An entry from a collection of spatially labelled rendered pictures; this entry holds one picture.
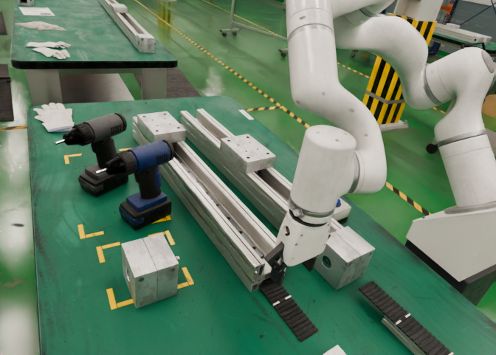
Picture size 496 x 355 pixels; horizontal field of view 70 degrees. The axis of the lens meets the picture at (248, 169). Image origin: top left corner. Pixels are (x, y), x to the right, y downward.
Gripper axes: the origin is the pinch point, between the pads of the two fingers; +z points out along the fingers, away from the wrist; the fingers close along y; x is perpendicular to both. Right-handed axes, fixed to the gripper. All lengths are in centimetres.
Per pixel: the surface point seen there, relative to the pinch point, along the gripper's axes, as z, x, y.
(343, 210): 5.2, 13.9, 32.4
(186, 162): 6, 55, 2
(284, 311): 10.5, -2.0, -1.2
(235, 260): 7.6, 13.4, -4.8
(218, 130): 3, 68, 21
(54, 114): 9, 110, -27
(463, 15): 1, 386, 802
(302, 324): 10.7, -6.2, 0.3
